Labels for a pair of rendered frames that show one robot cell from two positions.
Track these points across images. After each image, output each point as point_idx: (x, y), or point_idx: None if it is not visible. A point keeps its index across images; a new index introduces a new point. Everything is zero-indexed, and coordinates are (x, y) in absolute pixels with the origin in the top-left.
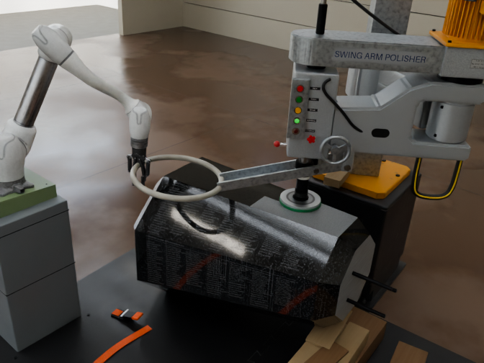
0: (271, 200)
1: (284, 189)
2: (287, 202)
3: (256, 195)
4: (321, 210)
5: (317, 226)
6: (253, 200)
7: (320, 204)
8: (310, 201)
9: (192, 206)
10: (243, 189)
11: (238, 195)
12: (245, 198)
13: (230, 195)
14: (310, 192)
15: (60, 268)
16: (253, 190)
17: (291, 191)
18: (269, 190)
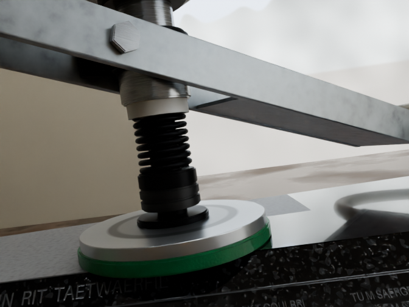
0: (268, 213)
1: (310, 243)
2: (199, 202)
3: (332, 203)
4: (67, 255)
5: (64, 230)
6: (307, 198)
7: (80, 248)
8: (124, 225)
9: None
10: (405, 195)
11: (364, 189)
12: (336, 193)
13: (377, 184)
14: (155, 239)
15: None
16: (375, 203)
17: (234, 215)
18: (342, 219)
